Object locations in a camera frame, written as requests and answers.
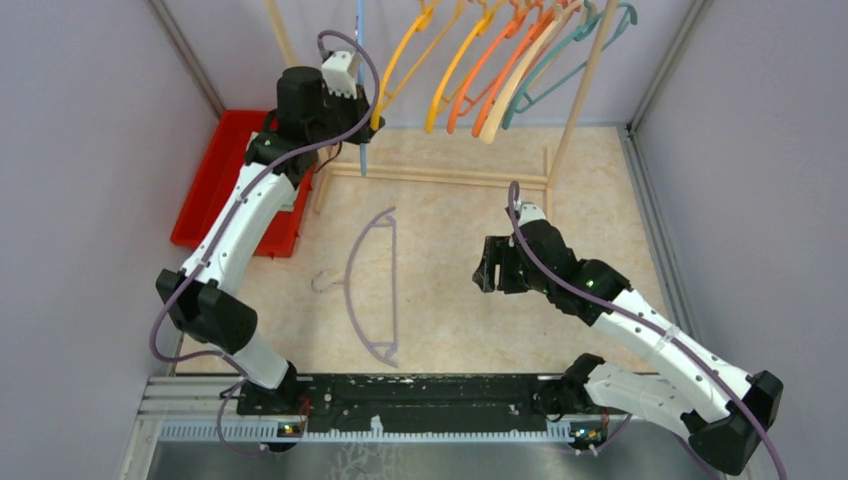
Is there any blue hanger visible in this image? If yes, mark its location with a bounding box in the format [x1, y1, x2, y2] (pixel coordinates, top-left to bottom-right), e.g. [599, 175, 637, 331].
[356, 0, 370, 178]

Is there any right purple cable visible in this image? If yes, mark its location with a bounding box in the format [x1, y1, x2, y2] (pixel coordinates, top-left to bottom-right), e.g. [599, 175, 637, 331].
[507, 180, 790, 480]

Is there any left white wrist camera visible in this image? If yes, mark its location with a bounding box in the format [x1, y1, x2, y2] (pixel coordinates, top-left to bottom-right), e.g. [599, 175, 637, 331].
[321, 50, 362, 99]

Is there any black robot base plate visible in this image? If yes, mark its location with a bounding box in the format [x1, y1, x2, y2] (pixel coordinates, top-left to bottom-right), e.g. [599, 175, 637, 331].
[236, 372, 631, 436]

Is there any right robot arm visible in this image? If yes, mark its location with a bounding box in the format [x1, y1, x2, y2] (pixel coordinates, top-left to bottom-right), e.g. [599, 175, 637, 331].
[473, 216, 787, 479]

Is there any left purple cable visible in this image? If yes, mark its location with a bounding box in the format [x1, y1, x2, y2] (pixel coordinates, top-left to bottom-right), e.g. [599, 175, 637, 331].
[148, 29, 382, 460]

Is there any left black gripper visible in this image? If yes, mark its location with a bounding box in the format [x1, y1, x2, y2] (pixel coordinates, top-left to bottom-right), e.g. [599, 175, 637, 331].
[307, 81, 384, 149]

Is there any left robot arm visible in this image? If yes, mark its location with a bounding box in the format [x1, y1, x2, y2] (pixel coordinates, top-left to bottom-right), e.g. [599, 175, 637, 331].
[156, 66, 373, 414]

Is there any yellow hanger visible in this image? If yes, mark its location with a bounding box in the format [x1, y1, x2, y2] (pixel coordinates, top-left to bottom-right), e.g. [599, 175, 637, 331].
[424, 1, 505, 133]
[369, 1, 469, 128]

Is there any purple cable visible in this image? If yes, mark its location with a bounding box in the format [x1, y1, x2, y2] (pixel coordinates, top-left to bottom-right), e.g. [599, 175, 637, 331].
[507, 180, 790, 480]
[148, 29, 382, 460]

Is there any wooden hanger rack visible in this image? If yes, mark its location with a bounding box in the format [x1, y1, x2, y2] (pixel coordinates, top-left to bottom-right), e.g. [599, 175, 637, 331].
[263, 0, 621, 217]

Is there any red plastic tray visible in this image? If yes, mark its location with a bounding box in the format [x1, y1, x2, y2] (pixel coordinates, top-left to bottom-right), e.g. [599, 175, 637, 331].
[170, 110, 314, 258]

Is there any teal hanger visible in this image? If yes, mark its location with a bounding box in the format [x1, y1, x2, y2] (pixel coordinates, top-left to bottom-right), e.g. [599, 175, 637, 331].
[501, 0, 639, 131]

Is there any purple hanger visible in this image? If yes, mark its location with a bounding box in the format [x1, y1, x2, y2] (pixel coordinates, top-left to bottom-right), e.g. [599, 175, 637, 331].
[309, 205, 399, 370]

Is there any grey cable duct rail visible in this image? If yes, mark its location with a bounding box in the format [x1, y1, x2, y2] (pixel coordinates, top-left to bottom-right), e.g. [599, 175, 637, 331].
[139, 375, 624, 448]

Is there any cream hanger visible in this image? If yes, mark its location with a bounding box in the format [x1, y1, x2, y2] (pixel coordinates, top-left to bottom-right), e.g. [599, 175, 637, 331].
[478, 0, 598, 145]

